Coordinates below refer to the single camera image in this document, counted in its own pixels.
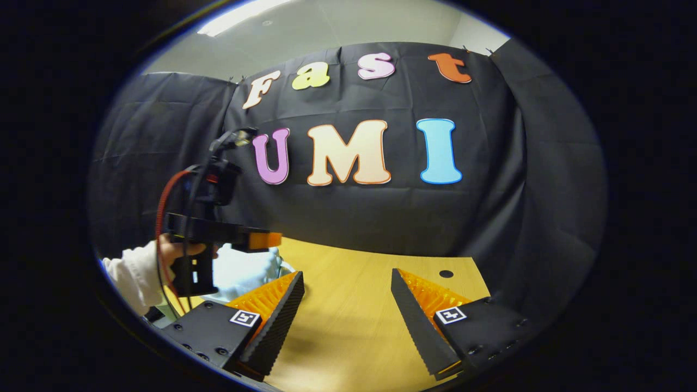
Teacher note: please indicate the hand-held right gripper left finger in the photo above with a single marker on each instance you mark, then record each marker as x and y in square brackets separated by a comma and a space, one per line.
[275, 326]

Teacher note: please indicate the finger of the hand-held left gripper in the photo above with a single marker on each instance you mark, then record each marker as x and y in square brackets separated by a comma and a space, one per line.
[264, 239]

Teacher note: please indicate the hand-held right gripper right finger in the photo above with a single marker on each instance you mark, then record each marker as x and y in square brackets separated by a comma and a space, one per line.
[416, 326]

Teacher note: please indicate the light blue suitcase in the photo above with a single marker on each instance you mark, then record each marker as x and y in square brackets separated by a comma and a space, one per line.
[245, 272]

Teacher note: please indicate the ceiling light panel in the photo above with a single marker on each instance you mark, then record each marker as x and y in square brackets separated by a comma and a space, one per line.
[234, 19]

